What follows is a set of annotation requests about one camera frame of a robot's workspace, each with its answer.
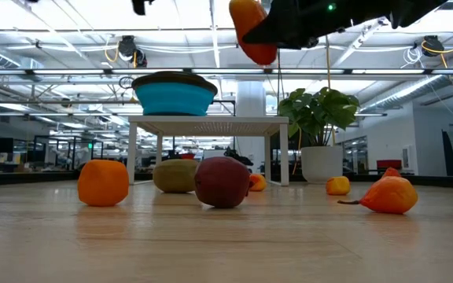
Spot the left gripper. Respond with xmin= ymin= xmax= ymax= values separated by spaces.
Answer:
xmin=131 ymin=0 xmax=157 ymax=16

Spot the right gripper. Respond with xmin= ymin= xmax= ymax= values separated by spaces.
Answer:
xmin=241 ymin=0 xmax=392 ymax=50

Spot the red yellow toy mango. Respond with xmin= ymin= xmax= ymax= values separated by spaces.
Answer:
xmin=228 ymin=0 xmax=278 ymax=66

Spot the blue bowl with grey rim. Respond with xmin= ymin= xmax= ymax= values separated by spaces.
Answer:
xmin=131 ymin=70 xmax=219 ymax=117

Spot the small orange toy pear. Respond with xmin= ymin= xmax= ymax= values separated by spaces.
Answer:
xmin=325 ymin=175 xmax=352 ymax=197
xmin=337 ymin=175 xmax=419 ymax=215
xmin=249 ymin=173 xmax=268 ymax=193

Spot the dark red plum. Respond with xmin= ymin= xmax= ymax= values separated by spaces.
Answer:
xmin=193 ymin=156 xmax=253 ymax=209

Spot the brown toy kiwi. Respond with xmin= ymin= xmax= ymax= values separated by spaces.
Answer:
xmin=152 ymin=158 xmax=200 ymax=194

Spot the small orange-red toy fruit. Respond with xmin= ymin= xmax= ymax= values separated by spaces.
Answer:
xmin=381 ymin=167 xmax=403 ymax=180

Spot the orange toy tangerine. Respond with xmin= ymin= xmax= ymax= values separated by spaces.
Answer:
xmin=77 ymin=159 xmax=130 ymax=208

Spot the white perforated metal rack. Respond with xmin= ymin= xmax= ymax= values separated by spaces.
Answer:
xmin=126 ymin=115 xmax=290 ymax=187

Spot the black background robot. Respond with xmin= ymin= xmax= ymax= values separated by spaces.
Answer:
xmin=223 ymin=146 xmax=254 ymax=166

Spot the green plant in white pot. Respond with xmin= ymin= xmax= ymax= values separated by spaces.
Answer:
xmin=277 ymin=86 xmax=361 ymax=185

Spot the red bin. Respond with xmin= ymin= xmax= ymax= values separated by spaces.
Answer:
xmin=375 ymin=159 xmax=403 ymax=171

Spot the black ceiling cable reel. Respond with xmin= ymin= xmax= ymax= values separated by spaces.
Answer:
xmin=421 ymin=34 xmax=446 ymax=58
xmin=116 ymin=35 xmax=148 ymax=68

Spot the black aluminium table frame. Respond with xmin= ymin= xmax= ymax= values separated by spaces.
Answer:
xmin=0 ymin=171 xmax=453 ymax=189

